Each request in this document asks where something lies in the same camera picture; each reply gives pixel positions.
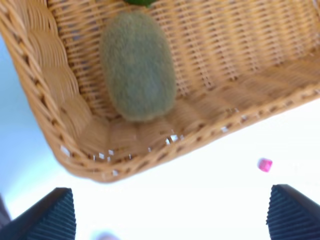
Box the green lime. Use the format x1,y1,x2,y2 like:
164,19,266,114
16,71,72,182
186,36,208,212
124,0,157,8

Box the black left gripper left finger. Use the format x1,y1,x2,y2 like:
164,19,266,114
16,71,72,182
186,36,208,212
0,187,77,240

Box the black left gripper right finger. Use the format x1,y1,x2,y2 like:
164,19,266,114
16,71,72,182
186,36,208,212
266,184,320,240

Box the white marker pink caps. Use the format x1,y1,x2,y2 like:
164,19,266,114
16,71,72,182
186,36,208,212
257,158,273,173

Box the brown kiwi fruit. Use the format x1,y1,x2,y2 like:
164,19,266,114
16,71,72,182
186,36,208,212
100,11,177,122

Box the orange wicker basket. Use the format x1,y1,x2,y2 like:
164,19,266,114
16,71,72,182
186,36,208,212
0,0,320,185

